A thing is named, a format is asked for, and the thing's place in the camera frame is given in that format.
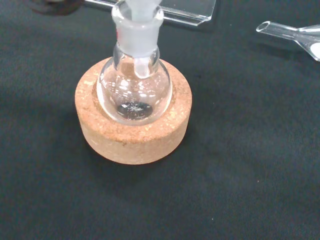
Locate small glass round-bottom flask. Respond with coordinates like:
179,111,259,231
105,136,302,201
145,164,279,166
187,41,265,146
95,0,174,126

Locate clear glass weighing funnel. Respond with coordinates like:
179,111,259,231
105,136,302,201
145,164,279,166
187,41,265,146
255,20,320,63

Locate black bench cloth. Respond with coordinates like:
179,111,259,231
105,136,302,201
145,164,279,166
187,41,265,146
0,0,320,240

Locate cork ring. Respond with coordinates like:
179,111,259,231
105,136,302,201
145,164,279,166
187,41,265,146
74,55,194,166

